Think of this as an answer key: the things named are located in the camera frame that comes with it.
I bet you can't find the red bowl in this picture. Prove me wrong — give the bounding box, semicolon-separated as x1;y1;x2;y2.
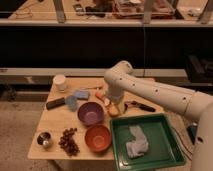
85;124;112;152

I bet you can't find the black box at right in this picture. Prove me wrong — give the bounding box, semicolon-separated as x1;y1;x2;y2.
185;55;213;83

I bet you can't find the bunch of dark grapes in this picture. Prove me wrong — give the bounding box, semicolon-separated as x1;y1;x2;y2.
59;128;80;156

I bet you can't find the white cup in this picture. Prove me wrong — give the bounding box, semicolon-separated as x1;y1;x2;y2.
53;74;67;91

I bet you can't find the small metal cup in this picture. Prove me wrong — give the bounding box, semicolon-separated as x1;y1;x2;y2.
37;132;53;148

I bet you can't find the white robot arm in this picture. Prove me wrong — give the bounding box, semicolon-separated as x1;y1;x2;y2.
104;61;213;171

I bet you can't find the apple slice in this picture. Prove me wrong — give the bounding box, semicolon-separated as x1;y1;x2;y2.
104;98;110;106

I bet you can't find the green plastic tray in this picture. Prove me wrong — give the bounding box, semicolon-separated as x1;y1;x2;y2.
110;114;185;171

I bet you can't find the purple bowl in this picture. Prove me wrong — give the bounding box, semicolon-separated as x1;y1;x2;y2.
77;102;104;126

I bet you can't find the black rectangular block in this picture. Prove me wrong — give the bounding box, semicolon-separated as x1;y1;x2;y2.
46;98;65;110

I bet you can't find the orange carrot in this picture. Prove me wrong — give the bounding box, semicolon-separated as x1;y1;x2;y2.
95;92;105;102

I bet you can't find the grey towel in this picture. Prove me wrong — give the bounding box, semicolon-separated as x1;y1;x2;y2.
126;125;149;159

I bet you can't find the black handled tool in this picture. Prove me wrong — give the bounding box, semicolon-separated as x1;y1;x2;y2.
124;101;156;112

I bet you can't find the wooden table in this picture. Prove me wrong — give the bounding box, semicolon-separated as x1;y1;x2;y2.
27;77;165;162

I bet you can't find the blue sponge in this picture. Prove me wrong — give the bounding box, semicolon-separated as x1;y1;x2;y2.
73;90;90;100

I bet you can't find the yellow orange fruit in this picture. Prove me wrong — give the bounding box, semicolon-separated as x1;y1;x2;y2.
108;104;120;117

